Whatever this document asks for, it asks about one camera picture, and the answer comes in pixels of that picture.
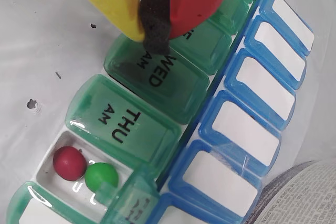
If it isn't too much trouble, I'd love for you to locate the green ball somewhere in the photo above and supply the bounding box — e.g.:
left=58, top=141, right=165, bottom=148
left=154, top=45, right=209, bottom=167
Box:
left=84, top=163, right=119, bottom=193

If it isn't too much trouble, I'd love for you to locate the red ball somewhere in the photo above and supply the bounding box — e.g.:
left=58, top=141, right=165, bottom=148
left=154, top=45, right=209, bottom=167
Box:
left=52, top=146, right=87, bottom=182

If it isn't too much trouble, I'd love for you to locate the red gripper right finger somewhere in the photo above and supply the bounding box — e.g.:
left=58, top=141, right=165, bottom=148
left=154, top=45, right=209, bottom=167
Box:
left=138, top=0, right=241, bottom=55

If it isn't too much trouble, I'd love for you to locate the white tablecloth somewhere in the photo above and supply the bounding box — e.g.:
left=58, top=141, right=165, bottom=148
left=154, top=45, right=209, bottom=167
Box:
left=0, top=0, right=336, bottom=224

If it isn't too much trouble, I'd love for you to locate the weekly pill organizer box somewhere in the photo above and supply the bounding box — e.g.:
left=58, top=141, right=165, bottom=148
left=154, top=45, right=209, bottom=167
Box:
left=5, top=0, right=316, bottom=224

